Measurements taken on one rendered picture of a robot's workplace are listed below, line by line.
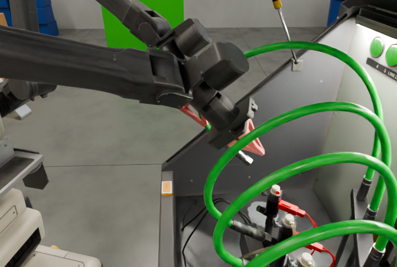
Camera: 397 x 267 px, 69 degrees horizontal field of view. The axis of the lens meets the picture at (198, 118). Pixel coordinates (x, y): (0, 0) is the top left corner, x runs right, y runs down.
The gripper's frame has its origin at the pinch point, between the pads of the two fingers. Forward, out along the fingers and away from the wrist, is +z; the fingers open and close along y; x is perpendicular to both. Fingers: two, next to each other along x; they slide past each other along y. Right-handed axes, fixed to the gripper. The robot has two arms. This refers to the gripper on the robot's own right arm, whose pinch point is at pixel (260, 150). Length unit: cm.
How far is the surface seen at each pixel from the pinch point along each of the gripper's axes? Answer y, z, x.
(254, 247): -17.9, 19.5, -2.3
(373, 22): 29.2, 3.5, 27.3
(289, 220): -2.3, 11.1, -7.8
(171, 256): -33.5, 7.8, -6.3
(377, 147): 15.4, 16.7, 5.7
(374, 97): 20.7, 6.8, 6.4
